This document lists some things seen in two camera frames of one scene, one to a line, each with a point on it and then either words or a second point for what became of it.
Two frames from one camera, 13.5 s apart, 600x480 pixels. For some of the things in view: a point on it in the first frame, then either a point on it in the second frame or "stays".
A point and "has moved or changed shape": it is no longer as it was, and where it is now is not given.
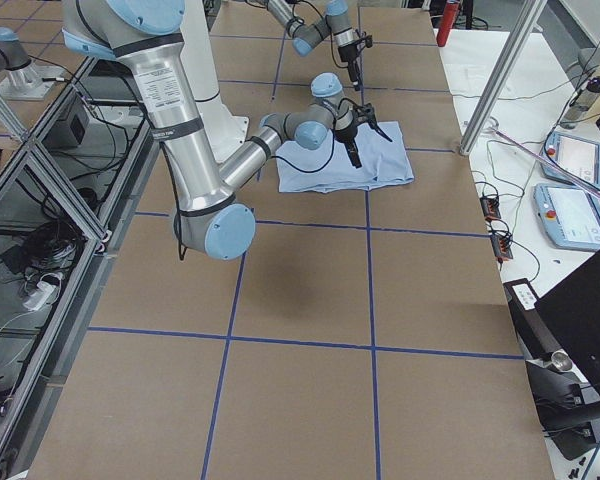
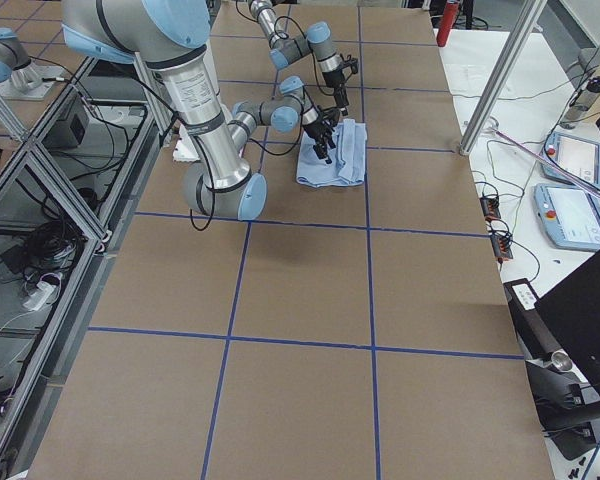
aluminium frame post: [529, 20] stays
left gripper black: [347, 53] -> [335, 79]
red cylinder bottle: [447, 23] stays
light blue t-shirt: [329, 169] has moved or changed shape
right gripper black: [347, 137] -> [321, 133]
